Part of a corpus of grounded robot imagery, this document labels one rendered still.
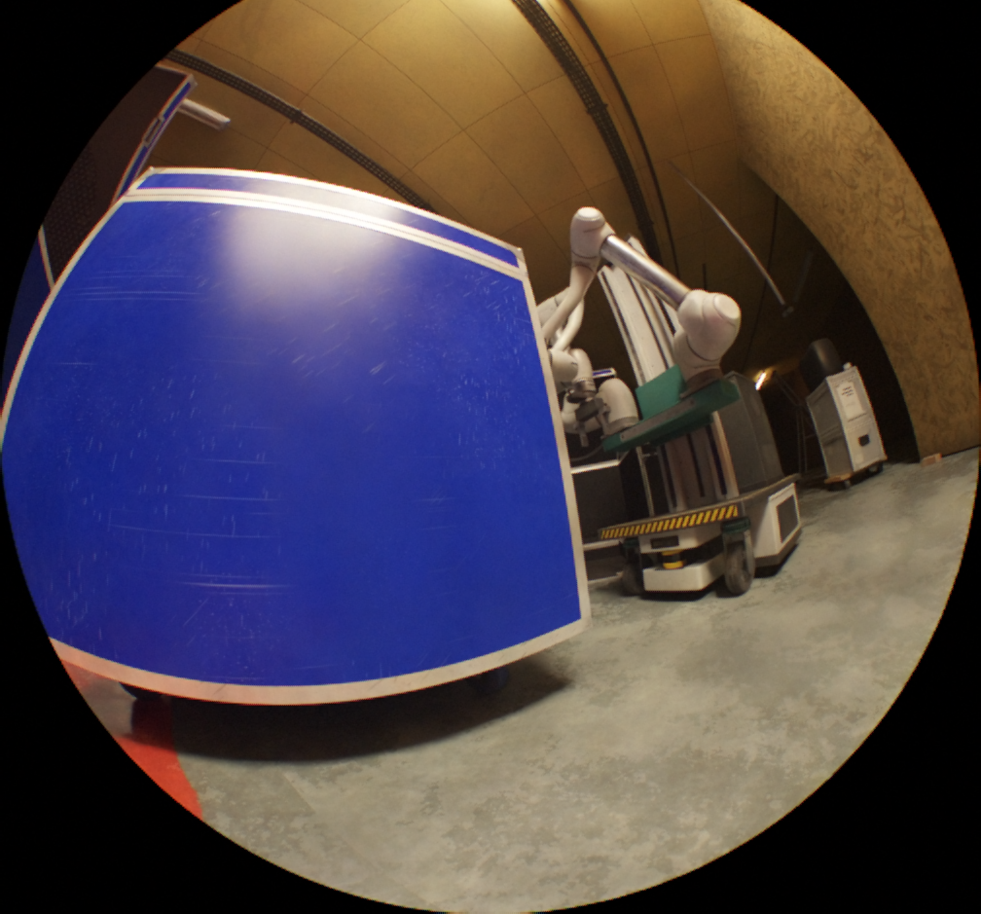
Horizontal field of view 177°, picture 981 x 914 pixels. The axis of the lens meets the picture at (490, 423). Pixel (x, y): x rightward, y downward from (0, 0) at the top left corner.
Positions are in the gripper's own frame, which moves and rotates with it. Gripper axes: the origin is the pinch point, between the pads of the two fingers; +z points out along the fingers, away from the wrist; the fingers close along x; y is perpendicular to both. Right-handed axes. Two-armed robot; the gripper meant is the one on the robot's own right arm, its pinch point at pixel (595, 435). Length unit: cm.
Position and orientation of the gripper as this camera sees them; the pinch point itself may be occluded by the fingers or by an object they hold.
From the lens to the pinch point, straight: 123.8
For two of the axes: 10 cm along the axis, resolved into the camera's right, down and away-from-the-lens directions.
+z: 1.1, 9.3, -3.4
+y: 9.1, 0.4, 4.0
